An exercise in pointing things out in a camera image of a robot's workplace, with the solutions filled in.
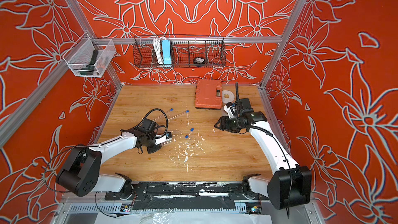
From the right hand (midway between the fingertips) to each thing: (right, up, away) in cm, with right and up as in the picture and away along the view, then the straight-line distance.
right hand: (216, 125), depth 77 cm
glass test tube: (-24, +2, +24) cm, 34 cm away
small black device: (-9, +38, +18) cm, 43 cm away
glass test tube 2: (-24, -7, +18) cm, 31 cm away
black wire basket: (-18, +45, +20) cm, 53 cm away
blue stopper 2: (-27, +6, +27) cm, 39 cm away
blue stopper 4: (-16, -9, +15) cm, 24 cm away
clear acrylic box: (-75, +39, +14) cm, 86 cm away
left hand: (-33, -12, +13) cm, 37 cm away
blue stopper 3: (-13, -6, +18) cm, 23 cm away
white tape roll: (+12, +16, +34) cm, 39 cm away
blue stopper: (-17, +5, +26) cm, 32 cm away
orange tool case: (-2, +17, +32) cm, 36 cm away
